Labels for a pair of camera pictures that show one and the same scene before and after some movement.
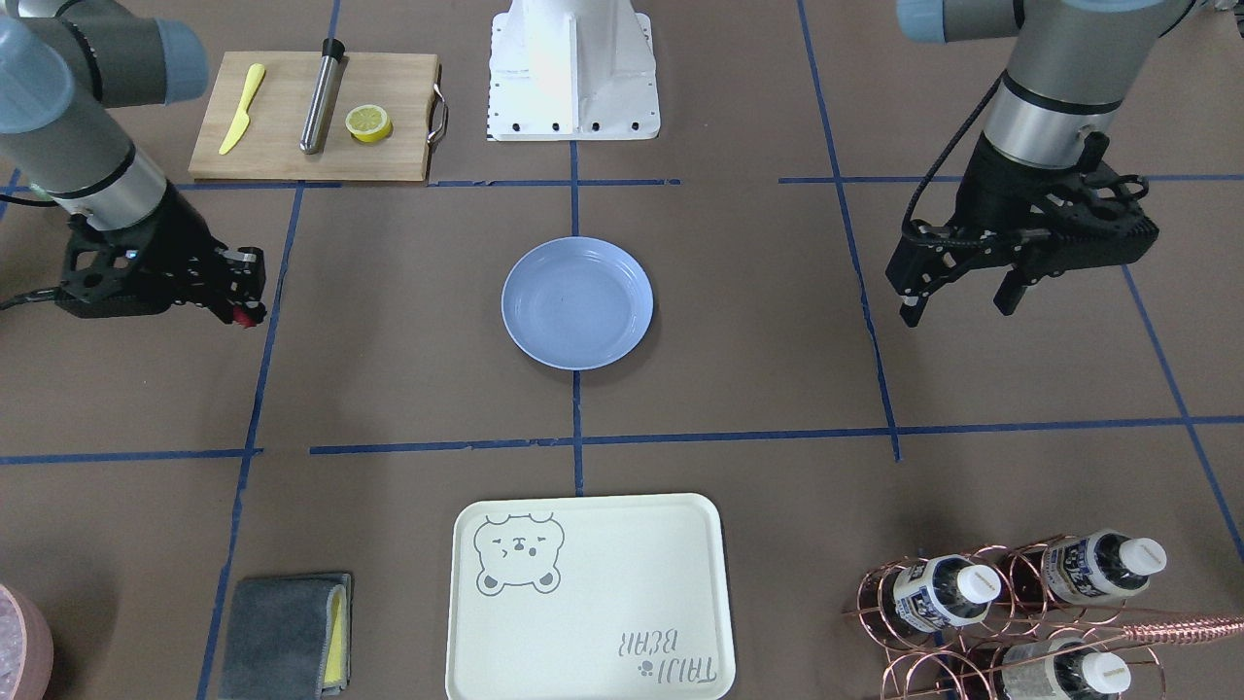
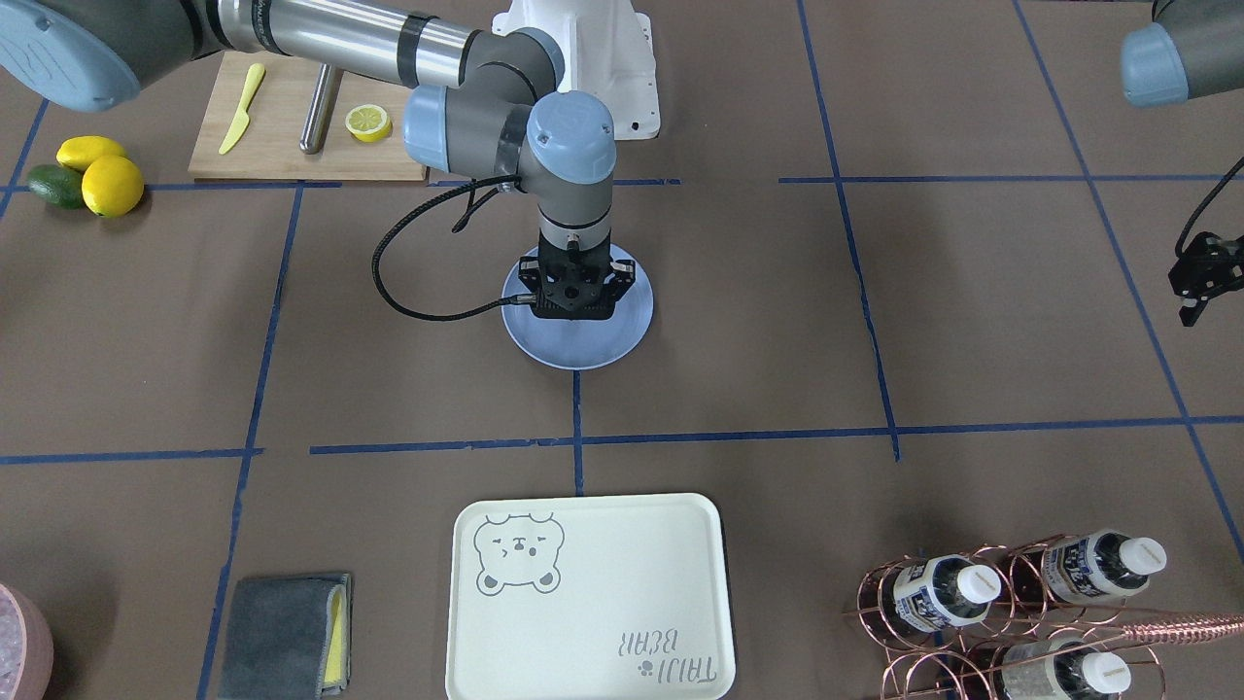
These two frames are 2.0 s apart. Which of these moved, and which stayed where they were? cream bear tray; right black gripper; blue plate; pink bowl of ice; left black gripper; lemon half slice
Moved: right black gripper; left black gripper
Stayed: cream bear tray; lemon half slice; blue plate; pink bowl of ice
